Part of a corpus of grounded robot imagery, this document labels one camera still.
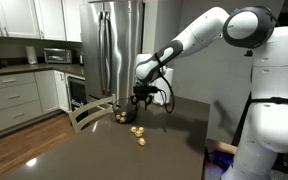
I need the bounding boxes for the dark kitchen countertop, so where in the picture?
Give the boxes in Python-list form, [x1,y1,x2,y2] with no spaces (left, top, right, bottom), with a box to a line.
[0,62,86,79]

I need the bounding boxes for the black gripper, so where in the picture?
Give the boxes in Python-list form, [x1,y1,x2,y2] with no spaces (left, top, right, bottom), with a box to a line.
[130,92,154,111]

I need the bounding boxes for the silver toaster oven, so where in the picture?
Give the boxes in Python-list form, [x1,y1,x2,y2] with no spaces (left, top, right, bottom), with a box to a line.
[43,47,73,65]

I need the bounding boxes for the white upper kitchen cabinets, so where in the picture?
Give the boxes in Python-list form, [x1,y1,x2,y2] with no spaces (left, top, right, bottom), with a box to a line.
[0,0,84,43]

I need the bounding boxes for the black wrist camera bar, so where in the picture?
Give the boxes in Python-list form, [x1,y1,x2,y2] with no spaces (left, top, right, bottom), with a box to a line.
[133,85,159,95]

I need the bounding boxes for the light wooden board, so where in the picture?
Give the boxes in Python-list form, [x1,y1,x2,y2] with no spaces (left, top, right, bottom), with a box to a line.
[206,137,239,156]

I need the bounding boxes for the purple lit device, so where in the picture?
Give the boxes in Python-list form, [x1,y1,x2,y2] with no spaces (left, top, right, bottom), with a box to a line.
[203,149,236,180]

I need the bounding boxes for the black stand pole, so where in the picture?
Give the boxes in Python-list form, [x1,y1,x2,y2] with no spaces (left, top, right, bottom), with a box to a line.
[231,93,253,148]

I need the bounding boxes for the black beverage cooler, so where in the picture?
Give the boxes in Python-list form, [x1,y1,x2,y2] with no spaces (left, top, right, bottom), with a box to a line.
[66,74,88,113]

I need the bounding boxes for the light wooden chair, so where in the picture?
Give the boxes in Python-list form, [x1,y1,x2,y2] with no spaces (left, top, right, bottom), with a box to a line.
[68,94,117,134]

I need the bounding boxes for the black wire mesh basket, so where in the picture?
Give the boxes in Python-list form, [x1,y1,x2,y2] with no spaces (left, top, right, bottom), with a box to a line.
[112,97,140,125]

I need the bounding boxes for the white lower drawer cabinets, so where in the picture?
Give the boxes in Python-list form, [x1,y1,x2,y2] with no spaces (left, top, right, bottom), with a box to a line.
[0,69,72,138]

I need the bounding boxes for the stainless steel refrigerator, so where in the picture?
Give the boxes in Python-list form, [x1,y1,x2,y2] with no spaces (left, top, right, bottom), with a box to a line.
[79,0,145,103]

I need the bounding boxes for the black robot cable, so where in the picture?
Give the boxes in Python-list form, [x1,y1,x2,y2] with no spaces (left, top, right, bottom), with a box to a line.
[152,53,176,115]

